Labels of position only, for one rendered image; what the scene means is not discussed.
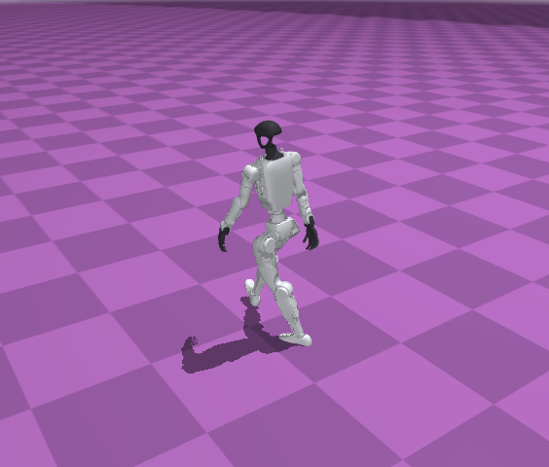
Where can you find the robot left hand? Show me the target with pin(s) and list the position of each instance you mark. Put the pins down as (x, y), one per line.
(221, 238)

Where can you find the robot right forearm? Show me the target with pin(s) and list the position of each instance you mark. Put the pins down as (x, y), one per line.
(304, 206)

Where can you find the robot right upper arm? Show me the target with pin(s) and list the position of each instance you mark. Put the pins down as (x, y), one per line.
(297, 174)

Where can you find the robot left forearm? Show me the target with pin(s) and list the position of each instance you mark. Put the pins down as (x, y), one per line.
(233, 215)

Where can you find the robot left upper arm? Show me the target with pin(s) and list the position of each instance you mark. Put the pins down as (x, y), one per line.
(250, 174)

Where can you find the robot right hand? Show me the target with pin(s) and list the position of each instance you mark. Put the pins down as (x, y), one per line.
(311, 234)

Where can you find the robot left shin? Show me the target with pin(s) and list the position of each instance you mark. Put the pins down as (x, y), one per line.
(289, 309)

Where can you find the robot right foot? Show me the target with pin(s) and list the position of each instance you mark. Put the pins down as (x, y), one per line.
(254, 299)

